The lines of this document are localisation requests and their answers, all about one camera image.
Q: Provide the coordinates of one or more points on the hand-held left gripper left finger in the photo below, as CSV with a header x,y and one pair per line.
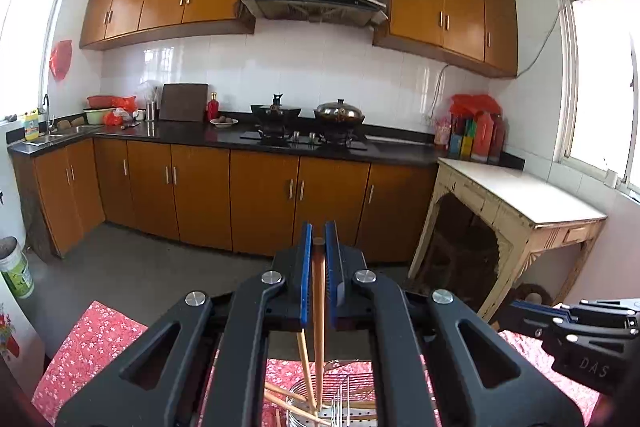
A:
x,y
305,277

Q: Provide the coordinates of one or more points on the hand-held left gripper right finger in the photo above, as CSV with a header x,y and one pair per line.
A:
x,y
332,277

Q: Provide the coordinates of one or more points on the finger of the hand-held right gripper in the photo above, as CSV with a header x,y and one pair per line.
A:
x,y
600,307
530,322

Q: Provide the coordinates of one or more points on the worn cream side table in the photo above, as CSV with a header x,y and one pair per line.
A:
x,y
515,189

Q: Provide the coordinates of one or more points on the black gas stove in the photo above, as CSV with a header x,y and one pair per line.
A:
x,y
305,142

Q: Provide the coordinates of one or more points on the wooden lower kitchen cabinets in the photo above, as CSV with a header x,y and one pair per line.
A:
x,y
200,192

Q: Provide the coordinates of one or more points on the pan with metal lid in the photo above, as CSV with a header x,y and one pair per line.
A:
x,y
339,111

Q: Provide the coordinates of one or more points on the black wok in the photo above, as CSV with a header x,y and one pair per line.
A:
x,y
276,112

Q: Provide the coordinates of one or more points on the white plate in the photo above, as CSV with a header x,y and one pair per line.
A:
x,y
224,123

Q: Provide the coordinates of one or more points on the pink packet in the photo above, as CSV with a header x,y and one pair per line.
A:
x,y
442,134

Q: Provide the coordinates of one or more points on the black kitchen countertop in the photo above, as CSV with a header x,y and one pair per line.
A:
x,y
190,134

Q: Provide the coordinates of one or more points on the colourful box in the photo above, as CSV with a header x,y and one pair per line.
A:
x,y
461,139

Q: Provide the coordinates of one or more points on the small red bottle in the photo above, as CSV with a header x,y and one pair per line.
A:
x,y
213,108

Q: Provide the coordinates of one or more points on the dark cutting board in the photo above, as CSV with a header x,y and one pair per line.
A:
x,y
183,103

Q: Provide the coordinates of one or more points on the red plastic bag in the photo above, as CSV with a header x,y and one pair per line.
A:
x,y
475,103

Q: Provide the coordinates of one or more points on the steel cup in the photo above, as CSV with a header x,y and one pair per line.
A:
x,y
150,112

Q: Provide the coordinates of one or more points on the red floral tablecloth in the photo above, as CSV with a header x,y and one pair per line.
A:
x,y
85,347

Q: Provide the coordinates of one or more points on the orange plastic bag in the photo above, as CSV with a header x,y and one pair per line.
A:
x,y
124,104

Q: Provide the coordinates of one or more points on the green basin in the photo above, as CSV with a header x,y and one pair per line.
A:
x,y
95,116

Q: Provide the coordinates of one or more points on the red basin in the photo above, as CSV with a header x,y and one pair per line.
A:
x,y
99,101

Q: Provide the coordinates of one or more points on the steel sink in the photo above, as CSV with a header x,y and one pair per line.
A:
x,y
52,138

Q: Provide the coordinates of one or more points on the white plastic bucket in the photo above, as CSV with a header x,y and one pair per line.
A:
x,y
15,272

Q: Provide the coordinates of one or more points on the white cabinet with floral print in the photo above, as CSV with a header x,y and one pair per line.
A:
x,y
15,332

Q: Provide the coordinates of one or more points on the metal faucet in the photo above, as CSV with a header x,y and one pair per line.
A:
x,y
48,112

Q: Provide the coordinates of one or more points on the yellow dish soap bottle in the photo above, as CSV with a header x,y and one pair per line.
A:
x,y
31,127

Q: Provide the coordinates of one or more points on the window with white frame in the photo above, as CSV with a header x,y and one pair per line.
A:
x,y
605,77

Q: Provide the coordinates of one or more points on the red bag on wall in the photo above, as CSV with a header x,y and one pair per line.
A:
x,y
61,59

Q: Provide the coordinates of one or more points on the window with metal frame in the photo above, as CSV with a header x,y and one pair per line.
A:
x,y
27,37

